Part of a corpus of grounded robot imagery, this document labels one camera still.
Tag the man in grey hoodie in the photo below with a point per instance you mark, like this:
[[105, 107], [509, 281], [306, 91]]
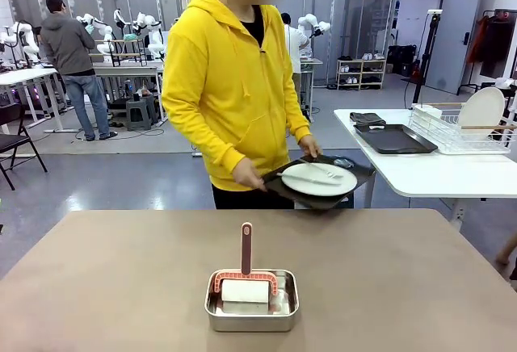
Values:
[[64, 49]]

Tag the grey plastic stool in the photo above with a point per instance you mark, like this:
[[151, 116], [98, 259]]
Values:
[[139, 111]]

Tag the white cutlery holder box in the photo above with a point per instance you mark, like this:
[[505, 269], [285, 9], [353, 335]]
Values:
[[424, 111]]

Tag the shoe rack with shoes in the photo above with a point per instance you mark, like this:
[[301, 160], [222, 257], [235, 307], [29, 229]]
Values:
[[361, 71]]

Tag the person's left hand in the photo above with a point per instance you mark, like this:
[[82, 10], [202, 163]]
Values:
[[311, 146]]

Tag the dark plastic stool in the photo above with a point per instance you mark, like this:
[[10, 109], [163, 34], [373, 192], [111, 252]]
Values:
[[347, 202]]

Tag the white lab bench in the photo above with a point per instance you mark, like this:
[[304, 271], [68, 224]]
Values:
[[121, 70]]

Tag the person's right hand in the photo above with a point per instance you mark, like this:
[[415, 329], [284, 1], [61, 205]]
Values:
[[246, 174]]

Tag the black tripod with light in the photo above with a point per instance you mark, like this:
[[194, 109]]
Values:
[[434, 25]]

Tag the bare lower leg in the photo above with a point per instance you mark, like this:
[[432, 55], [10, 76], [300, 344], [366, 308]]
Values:
[[507, 251]]

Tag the black frame wooden rack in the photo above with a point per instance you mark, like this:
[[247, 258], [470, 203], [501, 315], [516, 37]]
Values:
[[129, 51]]

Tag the folded black cloth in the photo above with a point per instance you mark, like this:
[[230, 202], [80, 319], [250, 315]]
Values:
[[367, 118]]

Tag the long white workbench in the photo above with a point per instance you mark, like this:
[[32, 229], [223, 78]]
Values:
[[24, 75]]

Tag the white side table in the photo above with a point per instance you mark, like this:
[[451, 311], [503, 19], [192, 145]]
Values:
[[424, 174]]

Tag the person's left forearm yellow sleeve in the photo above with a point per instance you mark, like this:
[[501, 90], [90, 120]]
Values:
[[297, 118]]

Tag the rectangular metal tray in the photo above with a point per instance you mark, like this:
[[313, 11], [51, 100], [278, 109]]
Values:
[[250, 321]]

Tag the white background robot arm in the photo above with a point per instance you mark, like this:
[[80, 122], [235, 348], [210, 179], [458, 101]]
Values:
[[20, 33], [153, 41], [99, 29], [311, 21]]

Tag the black cart with tissue box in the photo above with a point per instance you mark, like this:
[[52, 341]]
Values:
[[511, 85]]

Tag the red white lint roller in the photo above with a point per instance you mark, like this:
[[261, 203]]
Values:
[[245, 247]]

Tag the person in yellow hoodie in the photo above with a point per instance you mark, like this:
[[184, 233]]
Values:
[[226, 85]]

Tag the black bags pile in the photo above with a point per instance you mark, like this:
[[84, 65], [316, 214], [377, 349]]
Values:
[[402, 59]]

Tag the silver fork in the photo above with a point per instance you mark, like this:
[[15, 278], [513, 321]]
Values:
[[323, 170]]

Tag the person in white shirt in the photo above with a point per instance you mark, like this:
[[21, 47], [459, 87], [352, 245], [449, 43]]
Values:
[[295, 41]]

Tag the coat rack with clothes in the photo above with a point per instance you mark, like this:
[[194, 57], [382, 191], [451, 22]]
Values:
[[493, 45]]

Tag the person's right forearm yellow sleeve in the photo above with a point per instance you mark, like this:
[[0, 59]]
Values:
[[202, 146]]

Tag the white dinner plate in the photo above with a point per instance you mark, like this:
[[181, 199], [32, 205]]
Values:
[[482, 114]]

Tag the black folding chair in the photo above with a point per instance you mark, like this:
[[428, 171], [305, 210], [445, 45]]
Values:
[[16, 142]]

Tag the large white plate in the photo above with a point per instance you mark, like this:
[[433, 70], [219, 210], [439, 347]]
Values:
[[319, 188]]

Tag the silver table knife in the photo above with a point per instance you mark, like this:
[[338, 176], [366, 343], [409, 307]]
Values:
[[307, 179]]

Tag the grey door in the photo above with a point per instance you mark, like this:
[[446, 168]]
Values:
[[456, 45]]

